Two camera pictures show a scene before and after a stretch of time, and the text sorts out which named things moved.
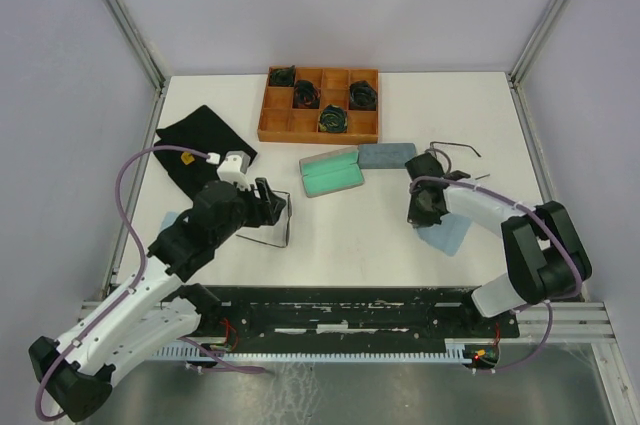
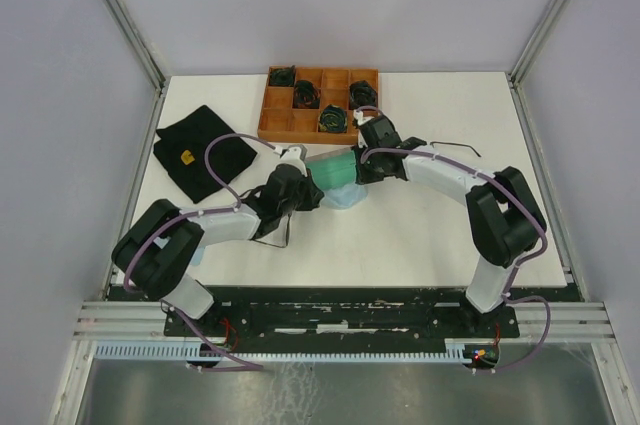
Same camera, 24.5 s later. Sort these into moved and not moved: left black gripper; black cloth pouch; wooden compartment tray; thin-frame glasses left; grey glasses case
Moved: left black gripper
Not moved: black cloth pouch; thin-frame glasses left; wooden compartment tray; grey glasses case
